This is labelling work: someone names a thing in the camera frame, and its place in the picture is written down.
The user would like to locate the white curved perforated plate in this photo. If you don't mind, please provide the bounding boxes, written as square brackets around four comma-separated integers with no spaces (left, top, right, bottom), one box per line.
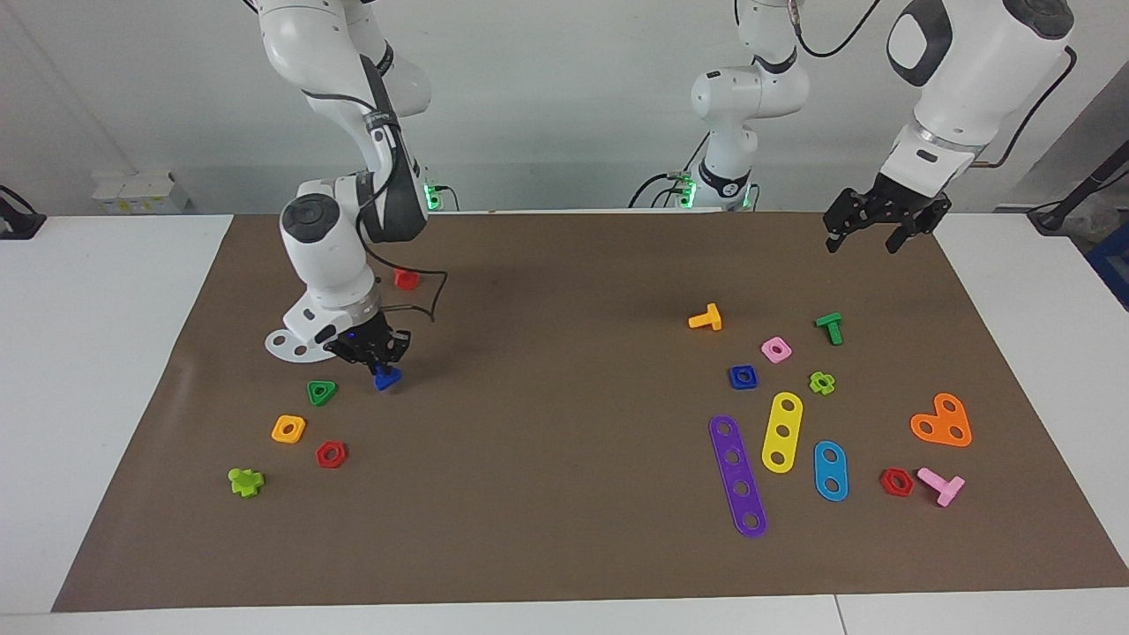
[265,328,332,363]

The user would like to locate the yellow three-hole plastic plate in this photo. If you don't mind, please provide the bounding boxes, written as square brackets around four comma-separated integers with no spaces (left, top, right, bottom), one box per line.
[761,392,804,474]

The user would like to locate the orange heart-shaped plastic plate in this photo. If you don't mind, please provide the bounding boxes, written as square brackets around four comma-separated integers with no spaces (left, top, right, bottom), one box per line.
[909,392,973,448]

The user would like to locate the blue crate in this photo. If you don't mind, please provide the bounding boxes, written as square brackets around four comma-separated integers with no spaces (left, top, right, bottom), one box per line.
[1085,220,1129,310]

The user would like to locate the brown table mat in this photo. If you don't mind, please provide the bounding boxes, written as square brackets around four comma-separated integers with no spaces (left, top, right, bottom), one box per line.
[51,210,1129,613]

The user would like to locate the blue two-hole plastic plate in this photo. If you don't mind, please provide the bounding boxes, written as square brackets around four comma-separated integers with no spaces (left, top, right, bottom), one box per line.
[812,440,849,503]

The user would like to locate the purple four-hole plastic plate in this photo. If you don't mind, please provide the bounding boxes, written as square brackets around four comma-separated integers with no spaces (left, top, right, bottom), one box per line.
[708,415,768,539]

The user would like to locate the pink plastic screw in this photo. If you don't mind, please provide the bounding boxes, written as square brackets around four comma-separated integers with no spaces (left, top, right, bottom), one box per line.
[916,467,967,508]

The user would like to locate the white power boxes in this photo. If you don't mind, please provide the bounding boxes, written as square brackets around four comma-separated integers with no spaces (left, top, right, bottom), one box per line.
[93,170,191,215]

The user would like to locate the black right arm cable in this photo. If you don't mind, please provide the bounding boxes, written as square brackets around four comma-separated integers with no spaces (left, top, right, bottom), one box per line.
[304,84,448,324]

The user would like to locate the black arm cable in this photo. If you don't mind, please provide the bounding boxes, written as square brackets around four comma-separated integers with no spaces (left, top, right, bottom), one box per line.
[304,84,448,324]
[788,0,1079,168]

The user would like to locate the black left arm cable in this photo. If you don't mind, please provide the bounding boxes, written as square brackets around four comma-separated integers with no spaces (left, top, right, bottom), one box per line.
[788,0,1079,168]

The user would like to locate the black stand with cable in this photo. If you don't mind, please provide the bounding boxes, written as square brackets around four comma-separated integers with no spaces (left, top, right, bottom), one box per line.
[1028,141,1129,235]

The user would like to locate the black device with cable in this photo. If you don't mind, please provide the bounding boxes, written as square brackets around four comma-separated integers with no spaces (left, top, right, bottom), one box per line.
[0,185,47,241]

